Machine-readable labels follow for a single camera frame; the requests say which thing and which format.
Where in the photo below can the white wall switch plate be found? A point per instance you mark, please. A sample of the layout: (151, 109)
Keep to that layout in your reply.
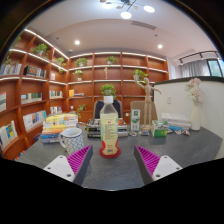
(169, 100)

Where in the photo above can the white vase with flowers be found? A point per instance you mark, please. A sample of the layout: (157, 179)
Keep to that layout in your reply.
(195, 118)

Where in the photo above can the white mug with triangle pattern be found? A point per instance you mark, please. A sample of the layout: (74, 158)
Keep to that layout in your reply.
(71, 141)

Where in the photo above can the green and white box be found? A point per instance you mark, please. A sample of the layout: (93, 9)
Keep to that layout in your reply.
(160, 129)

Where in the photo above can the green and white drink carton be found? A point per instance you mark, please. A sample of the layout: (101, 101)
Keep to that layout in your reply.
(135, 120)

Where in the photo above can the window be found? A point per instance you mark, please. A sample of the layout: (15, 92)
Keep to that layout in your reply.
(215, 68)

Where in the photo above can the stack of white boxes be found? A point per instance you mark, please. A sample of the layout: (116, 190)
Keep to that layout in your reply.
(176, 120)

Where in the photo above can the flat round red coaster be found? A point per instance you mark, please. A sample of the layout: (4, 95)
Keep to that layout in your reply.
(102, 155)

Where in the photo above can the stack of colourful books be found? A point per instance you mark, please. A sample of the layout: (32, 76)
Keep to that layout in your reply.
(58, 125)

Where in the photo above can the grey curtain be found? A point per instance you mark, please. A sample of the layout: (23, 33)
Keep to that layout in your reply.
(195, 69)

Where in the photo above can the brown cardboard panel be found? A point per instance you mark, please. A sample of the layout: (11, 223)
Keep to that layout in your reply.
(152, 111)

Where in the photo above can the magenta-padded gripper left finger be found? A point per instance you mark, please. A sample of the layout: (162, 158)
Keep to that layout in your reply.
(58, 166)

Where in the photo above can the ceiling air vent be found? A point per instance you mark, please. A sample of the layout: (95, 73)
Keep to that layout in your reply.
(144, 25)

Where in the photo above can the wooden shelf unit with books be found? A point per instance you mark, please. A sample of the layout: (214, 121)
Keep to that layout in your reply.
(36, 90)

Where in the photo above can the wooden artist mannequin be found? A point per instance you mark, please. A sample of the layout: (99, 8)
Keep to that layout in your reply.
(147, 106)

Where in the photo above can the dark office chair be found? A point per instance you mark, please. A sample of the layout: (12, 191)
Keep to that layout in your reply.
(97, 108)

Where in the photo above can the branching ceiling lamp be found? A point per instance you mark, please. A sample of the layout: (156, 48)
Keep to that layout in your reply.
(126, 15)

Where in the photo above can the round recessed ceiling light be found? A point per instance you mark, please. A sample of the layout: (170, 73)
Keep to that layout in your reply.
(77, 42)
(160, 46)

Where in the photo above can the black ceiling track light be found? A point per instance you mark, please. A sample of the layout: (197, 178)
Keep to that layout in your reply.
(200, 55)

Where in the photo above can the clear bottle of yellow drink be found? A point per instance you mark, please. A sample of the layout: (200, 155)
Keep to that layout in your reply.
(109, 133)

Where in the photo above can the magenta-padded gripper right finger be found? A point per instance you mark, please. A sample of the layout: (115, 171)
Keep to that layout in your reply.
(166, 166)

